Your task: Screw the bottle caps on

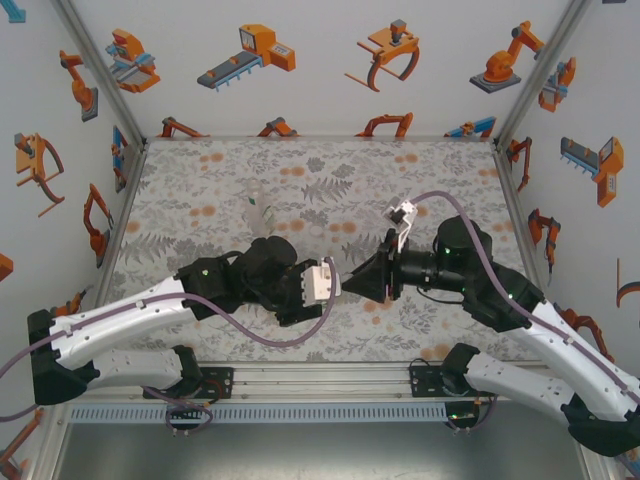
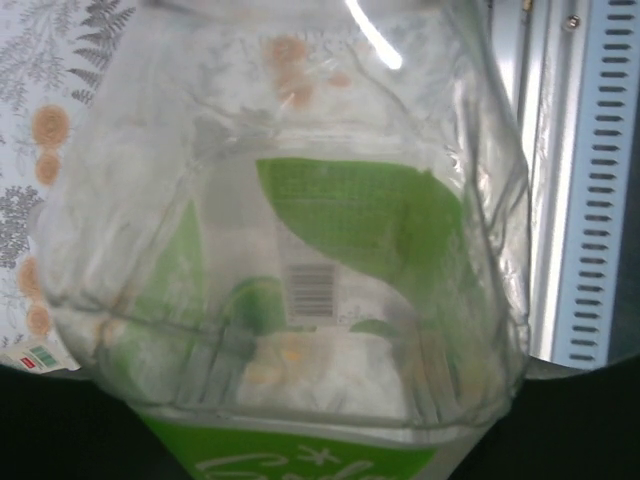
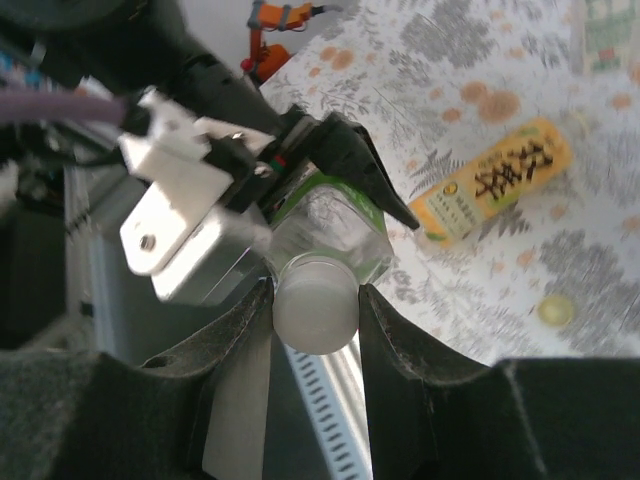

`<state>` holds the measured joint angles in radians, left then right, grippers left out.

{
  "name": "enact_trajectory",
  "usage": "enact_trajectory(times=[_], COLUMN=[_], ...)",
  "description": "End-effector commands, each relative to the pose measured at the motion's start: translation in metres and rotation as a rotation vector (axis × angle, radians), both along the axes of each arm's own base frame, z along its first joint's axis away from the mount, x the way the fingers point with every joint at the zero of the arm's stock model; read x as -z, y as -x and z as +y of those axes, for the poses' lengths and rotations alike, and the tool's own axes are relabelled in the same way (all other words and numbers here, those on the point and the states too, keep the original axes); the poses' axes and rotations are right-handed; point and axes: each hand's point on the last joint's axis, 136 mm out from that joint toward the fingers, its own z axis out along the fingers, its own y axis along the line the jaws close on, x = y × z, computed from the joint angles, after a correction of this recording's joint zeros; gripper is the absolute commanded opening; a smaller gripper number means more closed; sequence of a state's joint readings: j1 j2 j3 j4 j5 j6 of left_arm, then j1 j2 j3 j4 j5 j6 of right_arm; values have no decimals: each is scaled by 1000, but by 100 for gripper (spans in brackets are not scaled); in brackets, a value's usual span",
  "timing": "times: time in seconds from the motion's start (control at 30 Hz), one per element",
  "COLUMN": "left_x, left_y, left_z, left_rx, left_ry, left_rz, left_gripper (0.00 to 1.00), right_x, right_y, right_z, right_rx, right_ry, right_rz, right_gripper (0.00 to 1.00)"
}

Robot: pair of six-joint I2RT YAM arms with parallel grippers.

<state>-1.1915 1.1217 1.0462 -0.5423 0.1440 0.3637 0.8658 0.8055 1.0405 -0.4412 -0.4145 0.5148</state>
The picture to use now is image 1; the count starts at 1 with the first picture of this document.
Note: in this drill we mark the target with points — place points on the clear plastic bottle green label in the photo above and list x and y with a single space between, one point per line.
257 212

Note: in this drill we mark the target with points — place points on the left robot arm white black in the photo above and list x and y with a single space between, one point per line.
140 367

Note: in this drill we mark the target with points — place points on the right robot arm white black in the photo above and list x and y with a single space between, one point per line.
525 380

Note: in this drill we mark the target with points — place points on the grey floral tablecloth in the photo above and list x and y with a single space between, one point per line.
225 165

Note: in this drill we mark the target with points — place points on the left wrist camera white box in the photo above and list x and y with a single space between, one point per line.
317 285

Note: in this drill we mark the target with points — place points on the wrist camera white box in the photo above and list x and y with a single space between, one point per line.
407 209
317 285

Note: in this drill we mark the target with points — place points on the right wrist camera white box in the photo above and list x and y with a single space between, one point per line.
407 209

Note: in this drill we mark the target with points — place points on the aluminium front rail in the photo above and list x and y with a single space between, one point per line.
320 382

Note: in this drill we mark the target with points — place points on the aluminium side rail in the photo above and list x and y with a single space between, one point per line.
514 200
114 250

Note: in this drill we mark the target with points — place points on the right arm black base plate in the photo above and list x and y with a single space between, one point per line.
420 380

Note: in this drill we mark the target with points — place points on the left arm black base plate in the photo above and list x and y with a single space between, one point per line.
225 382

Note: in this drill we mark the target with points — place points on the aluminium corner post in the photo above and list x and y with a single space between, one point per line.
102 75
538 75

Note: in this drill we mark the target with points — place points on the aluminium frame leg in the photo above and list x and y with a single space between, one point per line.
44 462
602 470

